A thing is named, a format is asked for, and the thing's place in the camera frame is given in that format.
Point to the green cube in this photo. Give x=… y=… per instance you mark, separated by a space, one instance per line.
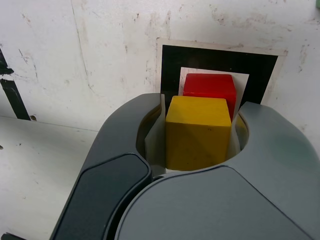
x=318 y=3

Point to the red cube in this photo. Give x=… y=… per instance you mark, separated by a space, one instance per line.
x=210 y=85

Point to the black tape square outline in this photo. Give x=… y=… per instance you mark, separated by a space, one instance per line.
x=170 y=70

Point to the yellow cube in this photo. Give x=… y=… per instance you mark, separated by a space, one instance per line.
x=197 y=135

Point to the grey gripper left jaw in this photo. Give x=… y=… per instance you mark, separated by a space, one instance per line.
x=107 y=162

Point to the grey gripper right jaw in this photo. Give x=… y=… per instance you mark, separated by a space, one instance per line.
x=250 y=195

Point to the black tape strip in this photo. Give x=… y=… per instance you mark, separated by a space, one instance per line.
x=12 y=97

